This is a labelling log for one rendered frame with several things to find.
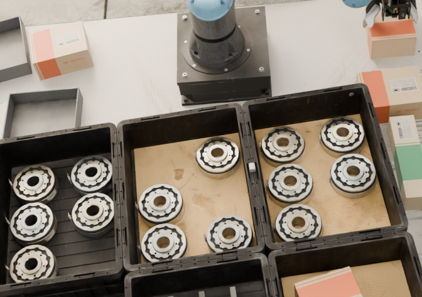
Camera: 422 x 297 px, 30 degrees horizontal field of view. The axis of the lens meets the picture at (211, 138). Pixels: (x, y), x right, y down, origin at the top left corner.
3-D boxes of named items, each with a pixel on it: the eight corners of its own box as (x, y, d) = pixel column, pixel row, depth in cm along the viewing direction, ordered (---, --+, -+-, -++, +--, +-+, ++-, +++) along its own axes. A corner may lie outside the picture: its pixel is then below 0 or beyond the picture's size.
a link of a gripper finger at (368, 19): (357, 36, 215) (378, 14, 209) (354, 20, 219) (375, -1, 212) (366, 39, 216) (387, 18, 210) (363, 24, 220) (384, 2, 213)
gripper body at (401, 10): (380, 23, 209) (384, -10, 199) (376, 0, 214) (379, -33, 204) (410, 21, 208) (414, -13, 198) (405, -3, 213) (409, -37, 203)
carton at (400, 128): (429, 208, 190) (432, 195, 185) (404, 210, 190) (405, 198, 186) (411, 128, 204) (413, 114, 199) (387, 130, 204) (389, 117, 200)
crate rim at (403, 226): (242, 107, 188) (240, 101, 186) (366, 88, 187) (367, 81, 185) (267, 256, 165) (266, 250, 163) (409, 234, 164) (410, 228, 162)
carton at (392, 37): (362, 17, 228) (363, -1, 222) (404, 13, 227) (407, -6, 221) (370, 59, 219) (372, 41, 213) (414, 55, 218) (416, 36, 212)
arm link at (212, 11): (188, 39, 204) (181, 3, 192) (194, 0, 211) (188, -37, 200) (233, 41, 202) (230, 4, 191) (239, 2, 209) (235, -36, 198)
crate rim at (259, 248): (118, 127, 189) (115, 120, 187) (241, 107, 188) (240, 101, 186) (125, 277, 165) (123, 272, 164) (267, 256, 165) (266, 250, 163)
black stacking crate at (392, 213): (245, 131, 196) (242, 103, 187) (363, 112, 195) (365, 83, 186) (270, 275, 173) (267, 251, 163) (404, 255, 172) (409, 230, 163)
